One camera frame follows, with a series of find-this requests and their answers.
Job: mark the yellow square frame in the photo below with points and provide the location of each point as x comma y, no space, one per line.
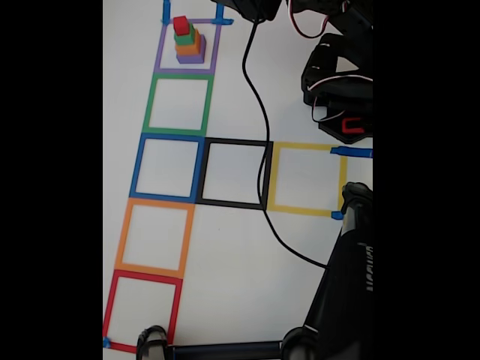
300,145

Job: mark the black tripod stand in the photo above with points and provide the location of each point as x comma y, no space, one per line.
337,300

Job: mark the small blue tape piece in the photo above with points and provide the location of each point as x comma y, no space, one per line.
107,342
336,215

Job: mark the small red cube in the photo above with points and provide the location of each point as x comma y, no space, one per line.
180,24

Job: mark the purple square block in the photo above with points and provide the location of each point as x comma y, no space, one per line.
189,59

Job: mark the long blue tape strip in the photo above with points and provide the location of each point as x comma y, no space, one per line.
356,152

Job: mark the green square frame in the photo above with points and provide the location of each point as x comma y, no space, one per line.
148,108

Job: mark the red square frame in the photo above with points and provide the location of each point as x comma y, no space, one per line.
109,307

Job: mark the orange square frame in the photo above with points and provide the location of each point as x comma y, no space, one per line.
122,240

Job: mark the purple square frame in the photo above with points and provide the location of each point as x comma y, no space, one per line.
159,48

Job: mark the blue square frame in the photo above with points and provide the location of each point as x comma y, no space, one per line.
135,168

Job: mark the orange square block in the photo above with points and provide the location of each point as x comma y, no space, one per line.
187,49

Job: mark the black square frame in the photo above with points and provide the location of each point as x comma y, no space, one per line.
232,141

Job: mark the green cube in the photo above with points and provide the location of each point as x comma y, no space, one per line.
189,37

